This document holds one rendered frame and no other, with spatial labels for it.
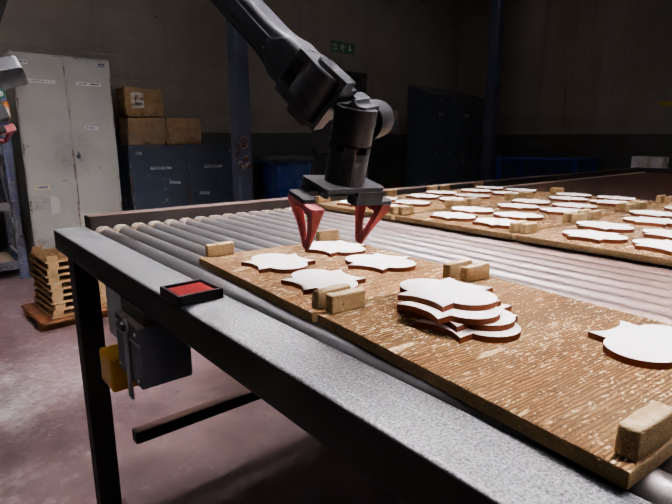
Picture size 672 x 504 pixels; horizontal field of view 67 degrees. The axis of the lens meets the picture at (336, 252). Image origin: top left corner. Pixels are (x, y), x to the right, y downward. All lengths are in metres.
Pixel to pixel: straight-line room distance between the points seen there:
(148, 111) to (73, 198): 1.16
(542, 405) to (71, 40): 5.73
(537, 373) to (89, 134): 5.02
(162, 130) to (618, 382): 5.39
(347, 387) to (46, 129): 4.86
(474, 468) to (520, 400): 0.09
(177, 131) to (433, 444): 5.42
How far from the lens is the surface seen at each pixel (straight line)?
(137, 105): 5.62
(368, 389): 0.54
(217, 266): 0.97
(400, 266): 0.91
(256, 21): 0.77
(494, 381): 0.53
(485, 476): 0.44
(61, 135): 5.27
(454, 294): 0.68
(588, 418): 0.50
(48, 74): 5.29
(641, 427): 0.45
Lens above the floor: 1.17
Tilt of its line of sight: 13 degrees down
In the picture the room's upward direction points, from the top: straight up
